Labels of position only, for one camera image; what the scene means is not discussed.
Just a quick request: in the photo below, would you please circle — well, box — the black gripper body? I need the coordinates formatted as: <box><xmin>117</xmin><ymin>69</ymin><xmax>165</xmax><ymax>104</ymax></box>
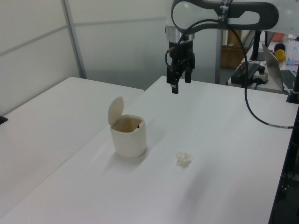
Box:
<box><xmin>168</xmin><ymin>40</ymin><xmax>194</xmax><ymax>62</ymax></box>

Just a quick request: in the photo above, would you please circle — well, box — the small white lidded bin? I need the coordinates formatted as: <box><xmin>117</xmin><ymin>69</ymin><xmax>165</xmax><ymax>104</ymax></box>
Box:
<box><xmin>107</xmin><ymin>96</ymin><xmax>148</xmax><ymax>159</ymax></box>

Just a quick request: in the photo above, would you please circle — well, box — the crumpled white paper trash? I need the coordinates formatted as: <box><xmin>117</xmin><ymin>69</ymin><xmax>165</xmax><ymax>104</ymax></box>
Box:
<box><xmin>175</xmin><ymin>151</ymin><xmax>193</xmax><ymax>168</ymax></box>

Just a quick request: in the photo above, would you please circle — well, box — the wooden box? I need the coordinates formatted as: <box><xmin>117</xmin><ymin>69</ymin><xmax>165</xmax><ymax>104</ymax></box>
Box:
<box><xmin>221</xmin><ymin>29</ymin><xmax>246</xmax><ymax>70</ymax></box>

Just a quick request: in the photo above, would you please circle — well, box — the black power box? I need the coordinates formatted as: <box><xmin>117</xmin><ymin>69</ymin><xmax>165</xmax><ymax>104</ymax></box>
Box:
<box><xmin>230</xmin><ymin>62</ymin><xmax>260</xmax><ymax>84</ymax></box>

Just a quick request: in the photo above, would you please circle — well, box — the black monitor stand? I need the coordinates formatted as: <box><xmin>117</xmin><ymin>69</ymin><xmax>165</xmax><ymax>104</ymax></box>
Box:
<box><xmin>249</xmin><ymin>30</ymin><xmax>265</xmax><ymax>62</ymax></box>

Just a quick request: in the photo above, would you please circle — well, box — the grey emergency stop button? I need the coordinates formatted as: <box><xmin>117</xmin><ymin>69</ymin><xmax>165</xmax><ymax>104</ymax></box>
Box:
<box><xmin>250</xmin><ymin>66</ymin><xmax>270</xmax><ymax>85</ymax></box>

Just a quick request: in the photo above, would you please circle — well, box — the silver laptop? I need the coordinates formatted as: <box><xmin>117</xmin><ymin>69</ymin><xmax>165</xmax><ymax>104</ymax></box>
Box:
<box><xmin>261</xmin><ymin>42</ymin><xmax>298</xmax><ymax>92</ymax></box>

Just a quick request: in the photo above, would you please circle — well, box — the yellow ball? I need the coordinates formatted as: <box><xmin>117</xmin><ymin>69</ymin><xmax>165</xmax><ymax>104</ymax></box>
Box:
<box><xmin>274</xmin><ymin>49</ymin><xmax>286</xmax><ymax>62</ymax></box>

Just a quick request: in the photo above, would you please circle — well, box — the orange object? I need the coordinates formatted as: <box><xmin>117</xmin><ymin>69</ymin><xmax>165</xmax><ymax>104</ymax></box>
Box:
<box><xmin>272</xmin><ymin>32</ymin><xmax>286</xmax><ymax>43</ymax></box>

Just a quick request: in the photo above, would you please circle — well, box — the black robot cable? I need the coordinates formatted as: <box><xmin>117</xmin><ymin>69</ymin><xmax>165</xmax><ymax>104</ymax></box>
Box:
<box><xmin>164</xmin><ymin>19</ymin><xmax>296</xmax><ymax>129</ymax></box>

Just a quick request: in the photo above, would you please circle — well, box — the grey metal partition post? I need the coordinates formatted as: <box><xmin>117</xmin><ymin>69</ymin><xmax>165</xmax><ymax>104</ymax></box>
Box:
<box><xmin>62</xmin><ymin>0</ymin><xmax>87</xmax><ymax>80</ymax></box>

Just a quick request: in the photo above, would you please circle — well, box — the black camera stand clamp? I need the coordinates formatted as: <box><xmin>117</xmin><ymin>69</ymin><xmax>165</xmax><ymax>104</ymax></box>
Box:
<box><xmin>286</xmin><ymin>64</ymin><xmax>299</xmax><ymax>104</ymax></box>

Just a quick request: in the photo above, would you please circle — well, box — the black table frame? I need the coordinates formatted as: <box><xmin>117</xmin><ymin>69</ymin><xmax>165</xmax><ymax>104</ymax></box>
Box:
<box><xmin>268</xmin><ymin>102</ymin><xmax>299</xmax><ymax>224</ymax></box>

